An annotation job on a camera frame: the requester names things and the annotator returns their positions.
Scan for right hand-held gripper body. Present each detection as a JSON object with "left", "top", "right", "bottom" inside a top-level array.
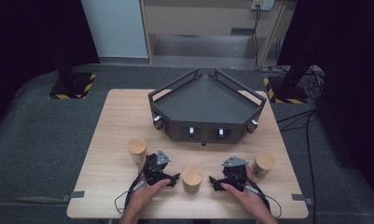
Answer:
[{"left": 220, "top": 155, "right": 250, "bottom": 191}]

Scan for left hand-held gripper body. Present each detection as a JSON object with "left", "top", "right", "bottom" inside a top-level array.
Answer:
[{"left": 143, "top": 148, "right": 173, "bottom": 186}]

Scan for glass jar with bamboo lid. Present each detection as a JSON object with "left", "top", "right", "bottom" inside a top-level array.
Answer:
[
  {"left": 181, "top": 165, "right": 204, "bottom": 194},
  {"left": 127, "top": 137, "right": 148, "bottom": 166},
  {"left": 252, "top": 153, "right": 277, "bottom": 180}
]

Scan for black corner shelf rack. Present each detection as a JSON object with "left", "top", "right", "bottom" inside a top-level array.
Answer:
[{"left": 147, "top": 68, "right": 268, "bottom": 147}]

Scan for person's left hand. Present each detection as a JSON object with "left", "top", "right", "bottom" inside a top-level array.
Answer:
[{"left": 128, "top": 158, "right": 172, "bottom": 213}]

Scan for person's right hand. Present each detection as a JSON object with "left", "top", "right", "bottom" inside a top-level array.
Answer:
[{"left": 220, "top": 164, "right": 272, "bottom": 218}]

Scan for grey tape strip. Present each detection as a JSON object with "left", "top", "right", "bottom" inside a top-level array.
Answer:
[
  {"left": 62, "top": 190, "right": 86, "bottom": 203},
  {"left": 291, "top": 193, "right": 315, "bottom": 206}
]

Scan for striped black stand base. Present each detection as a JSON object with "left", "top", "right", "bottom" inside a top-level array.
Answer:
[
  {"left": 48, "top": 72, "right": 97, "bottom": 100},
  {"left": 263, "top": 76, "right": 310, "bottom": 105}
]

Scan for white panel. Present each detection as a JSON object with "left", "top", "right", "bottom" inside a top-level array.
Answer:
[{"left": 80, "top": 0, "right": 149, "bottom": 60}]

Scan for light wooden cabinet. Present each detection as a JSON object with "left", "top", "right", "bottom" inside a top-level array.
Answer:
[{"left": 139, "top": 0, "right": 289, "bottom": 68}]

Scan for black curtain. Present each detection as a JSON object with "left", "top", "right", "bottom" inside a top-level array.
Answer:
[
  {"left": 0, "top": 0, "right": 101, "bottom": 135},
  {"left": 277, "top": 0, "right": 374, "bottom": 195}
]

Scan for right hand-held gripper cable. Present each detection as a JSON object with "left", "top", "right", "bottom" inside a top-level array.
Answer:
[{"left": 243, "top": 184, "right": 283, "bottom": 219}]

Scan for hand-held gripper cable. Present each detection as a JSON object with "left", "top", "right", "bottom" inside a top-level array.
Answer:
[
  {"left": 243, "top": 184, "right": 283, "bottom": 219},
  {"left": 114, "top": 179, "right": 145, "bottom": 215}
]

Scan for left hand-held gripper cable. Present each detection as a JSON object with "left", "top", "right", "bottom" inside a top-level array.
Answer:
[{"left": 114, "top": 179, "right": 145, "bottom": 215}]

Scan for black floor cables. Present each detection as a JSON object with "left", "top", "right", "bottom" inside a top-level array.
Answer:
[{"left": 277, "top": 109, "right": 319, "bottom": 224}]

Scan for black stand post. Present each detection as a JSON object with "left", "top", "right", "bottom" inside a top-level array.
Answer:
[
  {"left": 48, "top": 40, "right": 77, "bottom": 90},
  {"left": 280, "top": 31, "right": 321, "bottom": 91}
]

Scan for tangled black cable bundle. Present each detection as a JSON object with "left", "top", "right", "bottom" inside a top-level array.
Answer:
[{"left": 300, "top": 65, "right": 326, "bottom": 101}]

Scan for black outlet cables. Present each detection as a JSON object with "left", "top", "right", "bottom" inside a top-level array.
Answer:
[{"left": 251, "top": 8, "right": 263, "bottom": 71}]

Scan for white wall power outlet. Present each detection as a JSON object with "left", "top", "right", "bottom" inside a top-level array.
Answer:
[{"left": 250, "top": 0, "right": 275, "bottom": 11}]

